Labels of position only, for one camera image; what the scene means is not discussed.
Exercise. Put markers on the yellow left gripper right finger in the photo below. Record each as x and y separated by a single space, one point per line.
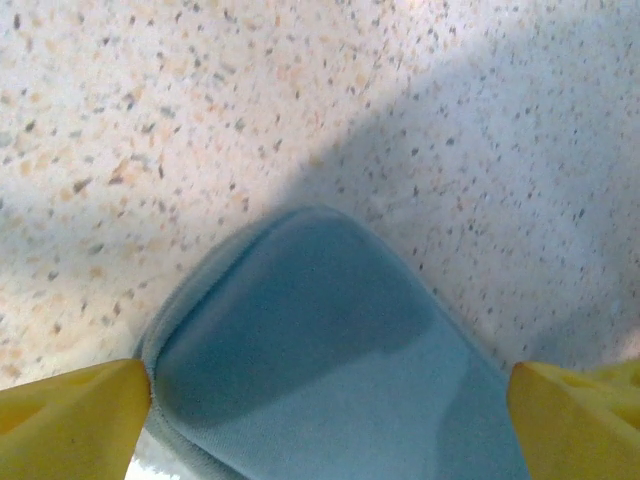
585 430

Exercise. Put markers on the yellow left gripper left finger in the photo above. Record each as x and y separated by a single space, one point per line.
65 425

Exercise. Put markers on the grey-blue fabric pencil case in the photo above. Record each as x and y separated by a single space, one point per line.
320 350

